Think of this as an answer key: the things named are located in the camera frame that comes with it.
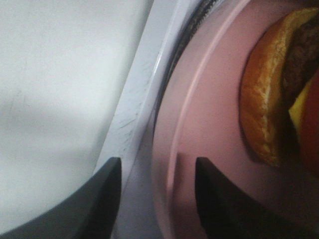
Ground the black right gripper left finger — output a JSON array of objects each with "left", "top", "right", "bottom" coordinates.
[{"left": 1, "top": 157, "right": 122, "bottom": 239}]

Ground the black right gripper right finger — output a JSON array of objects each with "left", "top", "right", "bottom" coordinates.
[{"left": 195, "top": 157, "right": 319, "bottom": 239}]

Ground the pink plate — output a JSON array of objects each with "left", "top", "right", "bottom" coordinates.
[{"left": 152, "top": 0, "right": 319, "bottom": 239}]

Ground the burger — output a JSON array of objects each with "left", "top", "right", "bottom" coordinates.
[{"left": 239, "top": 7, "right": 319, "bottom": 176}]

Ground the white microwave oven body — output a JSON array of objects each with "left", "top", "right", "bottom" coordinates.
[{"left": 92, "top": 0, "right": 225, "bottom": 239}]

